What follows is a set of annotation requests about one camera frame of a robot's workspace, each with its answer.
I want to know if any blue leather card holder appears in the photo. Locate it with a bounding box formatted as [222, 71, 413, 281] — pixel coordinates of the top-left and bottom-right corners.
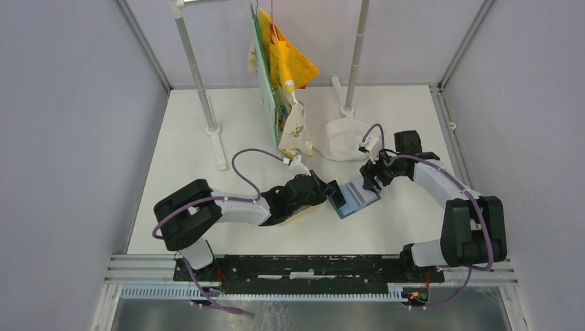
[333, 177, 381, 219]

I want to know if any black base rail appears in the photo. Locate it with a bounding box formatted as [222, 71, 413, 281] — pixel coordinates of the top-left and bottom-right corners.
[195, 254, 445, 294]

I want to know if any beige oval tray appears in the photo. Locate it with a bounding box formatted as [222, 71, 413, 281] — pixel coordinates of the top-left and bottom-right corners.
[279, 204, 324, 226]

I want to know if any yellow hanging cloth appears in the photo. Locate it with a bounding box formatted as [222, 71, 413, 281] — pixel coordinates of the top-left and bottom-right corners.
[259, 9, 319, 94]

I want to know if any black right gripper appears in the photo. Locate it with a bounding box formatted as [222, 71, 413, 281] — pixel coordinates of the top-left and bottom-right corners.
[359, 145, 404, 194]

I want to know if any white crumpled cloth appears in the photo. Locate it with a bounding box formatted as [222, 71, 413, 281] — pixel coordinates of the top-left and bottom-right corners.
[311, 118, 381, 161]

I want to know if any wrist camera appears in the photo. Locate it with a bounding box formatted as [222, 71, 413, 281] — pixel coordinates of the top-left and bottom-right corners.
[283, 155, 310, 176]
[358, 136, 382, 163]

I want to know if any light green hanging cloth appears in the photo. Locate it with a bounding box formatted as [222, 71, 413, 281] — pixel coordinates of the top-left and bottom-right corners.
[250, 4, 278, 152]

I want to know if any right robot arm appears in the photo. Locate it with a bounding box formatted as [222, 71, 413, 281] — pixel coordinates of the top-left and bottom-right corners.
[358, 130, 508, 281]

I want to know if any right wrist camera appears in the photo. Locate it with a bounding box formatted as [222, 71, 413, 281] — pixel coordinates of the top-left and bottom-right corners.
[358, 136, 382, 163]

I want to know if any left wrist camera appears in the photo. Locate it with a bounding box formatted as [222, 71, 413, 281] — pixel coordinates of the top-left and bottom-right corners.
[283, 155, 310, 176]

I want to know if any dinosaur print hanging cloth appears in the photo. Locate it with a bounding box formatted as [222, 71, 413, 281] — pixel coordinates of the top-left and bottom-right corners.
[248, 42, 313, 159]

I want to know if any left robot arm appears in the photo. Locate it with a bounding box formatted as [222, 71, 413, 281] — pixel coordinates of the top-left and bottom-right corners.
[152, 172, 347, 281]

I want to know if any rack pole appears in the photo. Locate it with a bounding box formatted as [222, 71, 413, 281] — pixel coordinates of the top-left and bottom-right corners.
[331, 0, 370, 118]
[167, 0, 228, 171]

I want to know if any left rack pole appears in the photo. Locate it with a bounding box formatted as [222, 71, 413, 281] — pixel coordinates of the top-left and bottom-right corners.
[167, 0, 228, 171]

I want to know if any white slotted cable duct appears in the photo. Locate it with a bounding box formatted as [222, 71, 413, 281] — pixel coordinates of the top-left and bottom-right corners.
[119, 285, 430, 303]

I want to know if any right rack pole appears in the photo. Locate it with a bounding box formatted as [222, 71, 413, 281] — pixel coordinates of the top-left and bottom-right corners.
[331, 0, 370, 118]

